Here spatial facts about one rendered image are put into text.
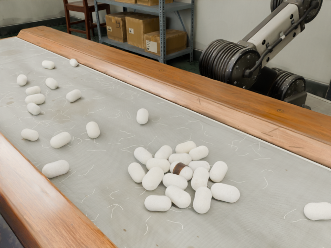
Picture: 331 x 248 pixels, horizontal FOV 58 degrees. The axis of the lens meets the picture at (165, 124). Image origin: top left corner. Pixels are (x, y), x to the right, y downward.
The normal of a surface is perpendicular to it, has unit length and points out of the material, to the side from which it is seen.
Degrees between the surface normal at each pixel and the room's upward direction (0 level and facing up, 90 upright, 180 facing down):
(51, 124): 0
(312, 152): 45
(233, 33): 91
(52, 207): 0
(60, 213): 0
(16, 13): 88
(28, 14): 87
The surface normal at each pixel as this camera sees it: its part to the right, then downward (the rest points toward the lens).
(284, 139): -0.51, -0.34
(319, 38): -0.73, 0.36
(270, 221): -0.02, -0.86
